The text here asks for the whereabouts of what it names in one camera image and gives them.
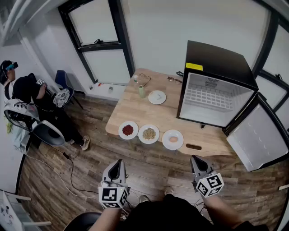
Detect white wooden rack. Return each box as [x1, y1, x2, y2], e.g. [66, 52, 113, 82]
[0, 189, 53, 231]

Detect black framed window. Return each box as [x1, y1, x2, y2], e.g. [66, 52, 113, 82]
[250, 9, 289, 133]
[58, 0, 136, 87]

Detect blue chair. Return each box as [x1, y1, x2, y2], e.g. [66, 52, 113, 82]
[55, 69, 84, 110]

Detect black mini fridge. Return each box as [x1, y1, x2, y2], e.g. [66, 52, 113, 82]
[176, 40, 289, 172]

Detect person's right forearm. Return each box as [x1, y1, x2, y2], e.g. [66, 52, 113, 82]
[204, 194, 244, 229]

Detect person's body black clothing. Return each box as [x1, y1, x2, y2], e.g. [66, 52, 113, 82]
[117, 194, 269, 231]

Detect black round stool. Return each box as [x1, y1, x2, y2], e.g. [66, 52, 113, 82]
[64, 212, 103, 231]

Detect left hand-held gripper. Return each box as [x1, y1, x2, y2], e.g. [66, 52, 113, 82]
[98, 159, 131, 209]

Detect patterned round cushion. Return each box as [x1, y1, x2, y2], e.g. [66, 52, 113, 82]
[52, 88, 70, 108]

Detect black frame eyeglasses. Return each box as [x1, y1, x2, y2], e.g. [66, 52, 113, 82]
[167, 76, 182, 85]

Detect gray shell chair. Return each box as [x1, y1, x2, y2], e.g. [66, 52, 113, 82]
[29, 120, 66, 147]

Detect tan beans food pile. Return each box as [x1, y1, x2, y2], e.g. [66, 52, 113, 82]
[142, 127, 157, 140]

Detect white chair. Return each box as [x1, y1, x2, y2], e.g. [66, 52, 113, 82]
[3, 100, 40, 134]

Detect person's left forearm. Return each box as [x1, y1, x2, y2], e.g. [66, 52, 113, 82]
[89, 206, 124, 231]

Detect white plate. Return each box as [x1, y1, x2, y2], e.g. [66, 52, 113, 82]
[138, 124, 160, 145]
[162, 129, 184, 151]
[148, 90, 167, 105]
[118, 120, 139, 140]

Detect white ceiling pipes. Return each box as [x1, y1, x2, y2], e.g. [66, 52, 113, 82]
[0, 0, 58, 47]

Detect white floor cable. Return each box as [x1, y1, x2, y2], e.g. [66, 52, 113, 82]
[26, 154, 101, 200]

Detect black floor cable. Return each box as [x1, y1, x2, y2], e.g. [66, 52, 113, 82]
[51, 145, 101, 195]

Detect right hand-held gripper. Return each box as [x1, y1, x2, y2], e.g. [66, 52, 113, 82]
[190, 155, 224, 198]

